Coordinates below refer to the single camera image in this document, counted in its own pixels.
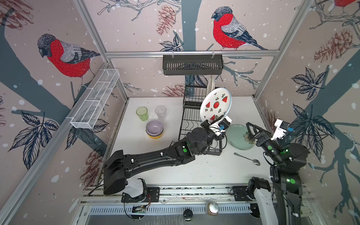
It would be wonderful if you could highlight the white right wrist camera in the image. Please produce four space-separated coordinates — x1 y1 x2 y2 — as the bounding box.
271 119 294 141

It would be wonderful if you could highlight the strawberry pattern plate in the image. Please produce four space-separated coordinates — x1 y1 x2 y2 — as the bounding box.
200 88 232 122

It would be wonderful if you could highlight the green floral plate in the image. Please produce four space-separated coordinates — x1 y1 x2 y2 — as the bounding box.
226 124 255 151

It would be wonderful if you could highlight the black two-tier dish rack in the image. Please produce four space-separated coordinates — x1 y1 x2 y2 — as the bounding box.
178 85 224 156

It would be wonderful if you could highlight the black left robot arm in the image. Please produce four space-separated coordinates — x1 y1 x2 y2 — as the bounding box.
103 118 230 198

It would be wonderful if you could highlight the lilac ceramic bowl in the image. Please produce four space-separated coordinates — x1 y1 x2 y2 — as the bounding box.
146 120 164 136

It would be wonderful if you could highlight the clear glass cup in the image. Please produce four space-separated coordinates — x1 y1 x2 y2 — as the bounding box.
155 106 167 121

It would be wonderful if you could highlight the green glass cup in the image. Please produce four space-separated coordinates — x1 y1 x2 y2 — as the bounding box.
136 106 149 121

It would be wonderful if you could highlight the silver round button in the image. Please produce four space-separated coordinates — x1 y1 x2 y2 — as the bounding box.
207 202 219 216

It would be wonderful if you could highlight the yellow bowl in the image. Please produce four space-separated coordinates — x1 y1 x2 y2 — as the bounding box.
148 133 163 139

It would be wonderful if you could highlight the black round knob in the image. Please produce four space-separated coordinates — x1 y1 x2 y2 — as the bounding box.
183 209 194 222

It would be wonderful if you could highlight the black hanging wall basket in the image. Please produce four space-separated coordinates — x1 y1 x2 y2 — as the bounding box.
163 54 224 76

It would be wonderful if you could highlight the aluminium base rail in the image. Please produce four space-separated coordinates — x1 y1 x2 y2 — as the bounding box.
76 183 312 220

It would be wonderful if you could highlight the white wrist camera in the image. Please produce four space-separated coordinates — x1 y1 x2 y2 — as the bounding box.
271 119 294 141
218 116 232 131

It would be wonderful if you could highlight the cream plate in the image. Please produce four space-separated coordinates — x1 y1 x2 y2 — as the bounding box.
206 75 215 96

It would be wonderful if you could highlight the silver metal spoon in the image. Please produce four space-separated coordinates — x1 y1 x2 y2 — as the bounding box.
233 152 261 166

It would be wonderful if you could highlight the white mesh wall shelf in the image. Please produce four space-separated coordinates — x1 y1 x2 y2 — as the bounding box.
70 68 120 129

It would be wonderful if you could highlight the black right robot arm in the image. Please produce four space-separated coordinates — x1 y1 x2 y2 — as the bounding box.
246 119 309 225

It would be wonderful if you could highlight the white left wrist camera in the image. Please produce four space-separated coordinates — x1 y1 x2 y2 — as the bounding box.
218 116 232 131

